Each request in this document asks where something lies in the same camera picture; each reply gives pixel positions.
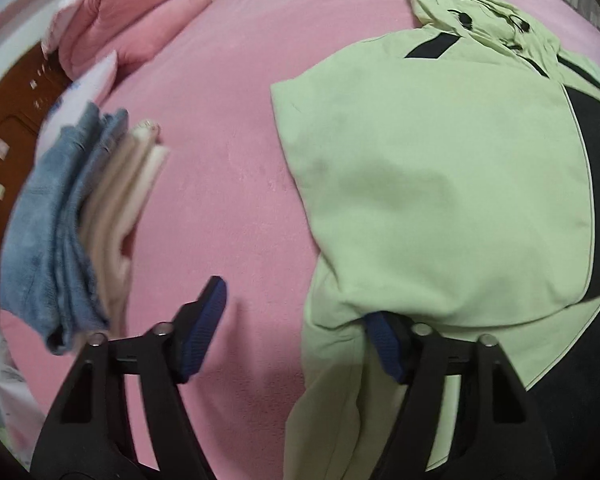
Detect light green black hooded jacket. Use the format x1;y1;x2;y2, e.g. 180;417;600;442
271;0;600;479

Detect folded blue denim jeans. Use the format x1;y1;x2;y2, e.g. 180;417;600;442
0;103;129;356

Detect folded beige garment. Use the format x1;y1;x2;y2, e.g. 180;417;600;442
79;120;169;337

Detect pink bed blanket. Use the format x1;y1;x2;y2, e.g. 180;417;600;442
0;0;600;470

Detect dark wooden headboard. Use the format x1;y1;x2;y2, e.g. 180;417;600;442
0;44;70;250

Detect white patterned pillow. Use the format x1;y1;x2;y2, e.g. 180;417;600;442
34;51;118;162

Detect pink plush pillow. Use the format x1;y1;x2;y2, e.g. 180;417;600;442
41;0;212;80

